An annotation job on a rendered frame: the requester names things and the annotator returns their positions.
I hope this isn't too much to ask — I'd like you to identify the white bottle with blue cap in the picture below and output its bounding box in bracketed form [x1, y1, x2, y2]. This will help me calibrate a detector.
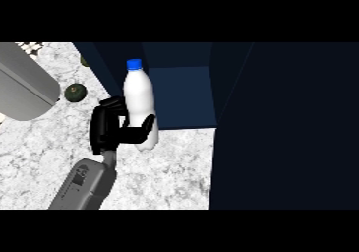
[122, 58, 159, 153]

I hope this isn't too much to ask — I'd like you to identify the grey rounded appliance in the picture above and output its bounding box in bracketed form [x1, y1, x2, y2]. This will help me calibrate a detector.
[0, 41, 60, 122]

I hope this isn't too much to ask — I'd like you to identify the dark blue cabinet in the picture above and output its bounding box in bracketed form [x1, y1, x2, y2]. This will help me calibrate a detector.
[70, 41, 255, 131]

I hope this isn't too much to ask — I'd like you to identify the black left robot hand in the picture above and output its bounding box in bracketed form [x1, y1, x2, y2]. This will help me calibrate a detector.
[88, 95, 156, 156]

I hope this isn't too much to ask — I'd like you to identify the dark green avocado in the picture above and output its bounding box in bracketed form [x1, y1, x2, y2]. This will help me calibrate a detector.
[62, 83, 87, 103]

